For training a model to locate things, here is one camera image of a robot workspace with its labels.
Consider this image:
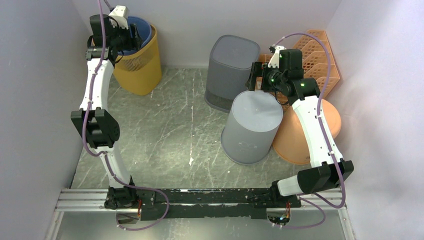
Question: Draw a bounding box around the yellow plastic bin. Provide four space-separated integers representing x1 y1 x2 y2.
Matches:
92 23 164 96

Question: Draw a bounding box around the blue plastic bin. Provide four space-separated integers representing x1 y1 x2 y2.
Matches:
124 16 152 55

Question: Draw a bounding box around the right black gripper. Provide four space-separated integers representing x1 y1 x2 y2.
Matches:
245 61 287 93

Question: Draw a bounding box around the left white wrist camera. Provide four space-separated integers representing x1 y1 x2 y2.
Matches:
108 5 129 30

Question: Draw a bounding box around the orange plastic file rack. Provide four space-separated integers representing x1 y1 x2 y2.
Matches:
255 29 340 106

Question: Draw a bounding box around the aluminium frame rail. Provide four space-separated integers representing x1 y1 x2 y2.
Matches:
55 188 342 213

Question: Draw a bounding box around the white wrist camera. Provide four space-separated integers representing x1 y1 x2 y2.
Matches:
267 44 287 69
108 5 129 30

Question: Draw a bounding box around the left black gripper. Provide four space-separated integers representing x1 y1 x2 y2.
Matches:
110 21 146 52

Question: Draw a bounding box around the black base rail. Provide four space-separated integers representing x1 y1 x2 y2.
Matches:
103 187 301 221

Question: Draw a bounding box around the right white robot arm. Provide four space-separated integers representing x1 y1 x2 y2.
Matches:
245 46 354 207

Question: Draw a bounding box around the grey mesh waste basket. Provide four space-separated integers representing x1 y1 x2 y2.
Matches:
204 34 260 113

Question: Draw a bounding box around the orange plastic bin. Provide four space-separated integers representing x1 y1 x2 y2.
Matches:
272 99 342 165

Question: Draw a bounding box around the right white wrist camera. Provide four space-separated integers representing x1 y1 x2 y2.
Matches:
267 44 287 69

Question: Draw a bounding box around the grey smooth plastic bin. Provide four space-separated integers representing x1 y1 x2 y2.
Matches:
220 90 283 165

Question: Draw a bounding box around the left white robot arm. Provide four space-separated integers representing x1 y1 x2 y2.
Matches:
70 13 143 210

